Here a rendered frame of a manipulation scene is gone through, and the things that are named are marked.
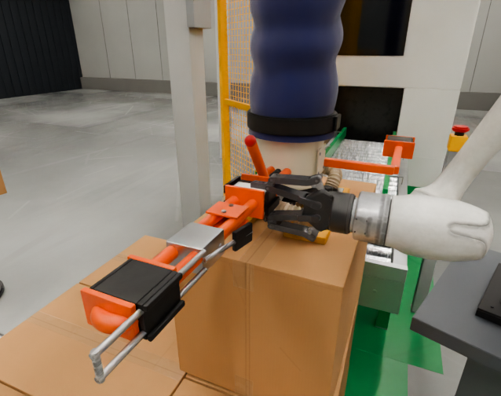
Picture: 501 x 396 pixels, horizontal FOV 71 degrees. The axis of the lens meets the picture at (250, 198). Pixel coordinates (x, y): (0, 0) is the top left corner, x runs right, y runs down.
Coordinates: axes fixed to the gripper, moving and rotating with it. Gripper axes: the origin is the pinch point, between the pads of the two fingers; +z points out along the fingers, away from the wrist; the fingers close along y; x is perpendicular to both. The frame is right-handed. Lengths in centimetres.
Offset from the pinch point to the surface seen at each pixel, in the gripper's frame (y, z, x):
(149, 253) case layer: 54, 65, 43
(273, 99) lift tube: -17.3, 1.0, 16.0
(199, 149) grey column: 33, 92, 134
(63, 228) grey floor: 108, 215, 115
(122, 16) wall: -125, 838, 941
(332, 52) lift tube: -27.0, -10.0, 22.1
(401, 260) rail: 49, -35, 70
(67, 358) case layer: 54, 52, -12
